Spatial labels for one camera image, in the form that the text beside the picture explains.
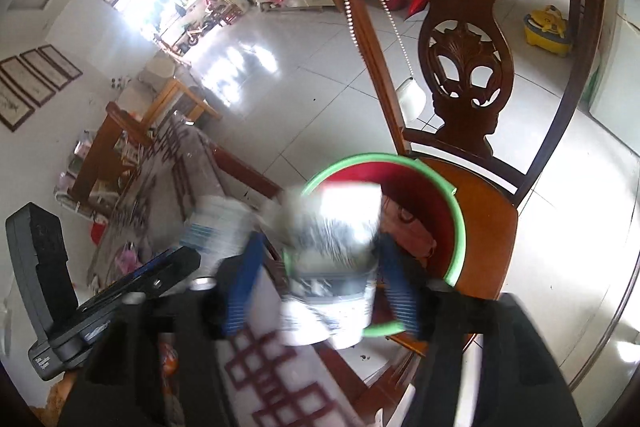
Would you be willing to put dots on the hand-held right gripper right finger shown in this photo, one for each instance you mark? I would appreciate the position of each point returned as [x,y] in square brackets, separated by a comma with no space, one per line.
[400,287]

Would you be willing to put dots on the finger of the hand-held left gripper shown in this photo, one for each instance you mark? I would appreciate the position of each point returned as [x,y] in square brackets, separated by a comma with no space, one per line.
[150,274]

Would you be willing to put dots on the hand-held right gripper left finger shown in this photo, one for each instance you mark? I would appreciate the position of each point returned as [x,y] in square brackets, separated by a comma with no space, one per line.
[245,287]

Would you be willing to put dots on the white blue striped wrapper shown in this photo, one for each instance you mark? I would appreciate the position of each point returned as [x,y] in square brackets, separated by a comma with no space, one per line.
[217,224]

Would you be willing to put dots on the silver plastic packet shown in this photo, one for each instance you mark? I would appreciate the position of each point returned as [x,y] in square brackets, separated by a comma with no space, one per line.
[330,237]

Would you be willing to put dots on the orange plastic packet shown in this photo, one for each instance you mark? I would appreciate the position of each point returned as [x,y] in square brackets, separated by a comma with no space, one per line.
[168,359]

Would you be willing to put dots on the red bucket green rim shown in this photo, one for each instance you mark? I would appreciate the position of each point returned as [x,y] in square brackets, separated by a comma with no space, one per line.
[430,202]

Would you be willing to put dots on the red bag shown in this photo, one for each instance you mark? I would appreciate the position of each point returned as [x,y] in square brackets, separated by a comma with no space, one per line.
[98,233]

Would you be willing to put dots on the white magazine rack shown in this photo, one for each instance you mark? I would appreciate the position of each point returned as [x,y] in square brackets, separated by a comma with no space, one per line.
[75,167]

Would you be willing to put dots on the white balance bike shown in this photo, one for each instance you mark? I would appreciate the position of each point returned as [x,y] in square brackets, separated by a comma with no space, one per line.
[195,36]

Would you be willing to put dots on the red dustpan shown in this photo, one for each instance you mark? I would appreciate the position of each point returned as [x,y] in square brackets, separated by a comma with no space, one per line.
[417,2]

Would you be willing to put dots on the yellow toy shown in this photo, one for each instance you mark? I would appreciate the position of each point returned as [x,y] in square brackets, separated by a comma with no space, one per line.
[547,29]

